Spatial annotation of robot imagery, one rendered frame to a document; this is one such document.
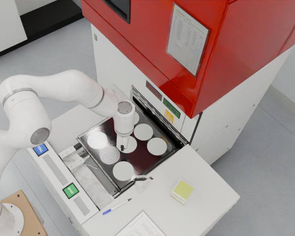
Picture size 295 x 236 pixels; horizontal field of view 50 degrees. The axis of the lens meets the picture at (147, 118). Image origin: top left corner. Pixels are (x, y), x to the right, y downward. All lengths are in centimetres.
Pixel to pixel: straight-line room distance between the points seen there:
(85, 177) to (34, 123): 72
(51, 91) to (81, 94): 9
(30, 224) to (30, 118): 71
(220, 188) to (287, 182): 135
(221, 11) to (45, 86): 54
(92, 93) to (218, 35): 42
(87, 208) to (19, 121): 65
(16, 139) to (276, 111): 255
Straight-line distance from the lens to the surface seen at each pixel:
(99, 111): 109
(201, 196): 148
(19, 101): 94
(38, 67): 322
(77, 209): 144
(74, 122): 180
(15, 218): 153
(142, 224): 140
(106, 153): 160
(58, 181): 150
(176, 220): 143
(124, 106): 123
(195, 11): 102
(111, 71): 188
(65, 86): 94
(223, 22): 96
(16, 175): 265
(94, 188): 155
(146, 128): 167
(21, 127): 91
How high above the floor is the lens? 233
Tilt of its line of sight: 57 degrees down
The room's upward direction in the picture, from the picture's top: 7 degrees clockwise
